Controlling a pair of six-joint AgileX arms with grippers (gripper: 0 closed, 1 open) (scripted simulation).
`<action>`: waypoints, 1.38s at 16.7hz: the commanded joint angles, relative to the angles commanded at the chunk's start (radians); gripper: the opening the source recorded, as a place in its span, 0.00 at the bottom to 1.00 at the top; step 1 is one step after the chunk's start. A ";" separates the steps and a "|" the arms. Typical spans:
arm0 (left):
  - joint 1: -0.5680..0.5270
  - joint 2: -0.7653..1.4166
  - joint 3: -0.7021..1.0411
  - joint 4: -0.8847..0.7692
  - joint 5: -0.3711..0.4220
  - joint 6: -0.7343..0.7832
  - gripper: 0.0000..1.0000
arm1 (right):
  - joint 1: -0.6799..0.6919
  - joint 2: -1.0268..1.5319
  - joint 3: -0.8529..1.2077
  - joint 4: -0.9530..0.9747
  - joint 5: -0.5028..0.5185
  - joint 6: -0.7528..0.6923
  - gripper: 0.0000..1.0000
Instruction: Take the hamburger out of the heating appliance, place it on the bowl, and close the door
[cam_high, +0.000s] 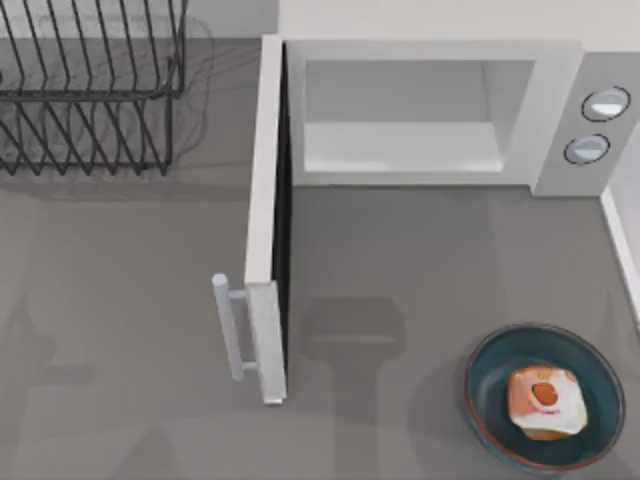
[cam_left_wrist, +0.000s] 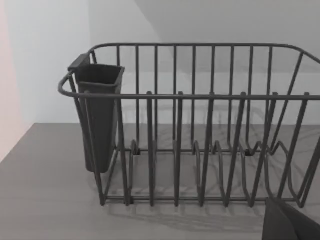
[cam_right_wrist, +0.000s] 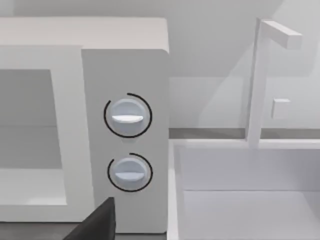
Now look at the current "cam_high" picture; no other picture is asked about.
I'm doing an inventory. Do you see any white microwave door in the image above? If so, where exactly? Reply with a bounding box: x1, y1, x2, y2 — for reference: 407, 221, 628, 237
243, 34, 293, 406

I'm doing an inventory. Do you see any dark blue bowl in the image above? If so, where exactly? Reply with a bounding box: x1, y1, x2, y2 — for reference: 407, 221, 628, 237
464, 323, 627, 474

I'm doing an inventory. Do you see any pale microwave oven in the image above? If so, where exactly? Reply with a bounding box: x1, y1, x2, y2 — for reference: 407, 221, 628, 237
277, 0, 640, 198

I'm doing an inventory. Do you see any orange and white food packet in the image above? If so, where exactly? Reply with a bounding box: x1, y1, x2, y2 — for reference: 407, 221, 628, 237
506, 364, 589, 442

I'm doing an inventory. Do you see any round microwave knob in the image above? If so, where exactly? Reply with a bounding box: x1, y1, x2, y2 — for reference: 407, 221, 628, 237
563, 133, 612, 165
581, 85, 632, 123

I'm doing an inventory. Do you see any grey door handle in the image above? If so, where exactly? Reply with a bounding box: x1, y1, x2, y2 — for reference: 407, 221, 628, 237
211, 272, 258, 382

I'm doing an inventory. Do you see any black wire dish rack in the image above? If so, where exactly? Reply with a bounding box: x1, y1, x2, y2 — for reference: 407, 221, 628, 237
0, 0, 190, 177

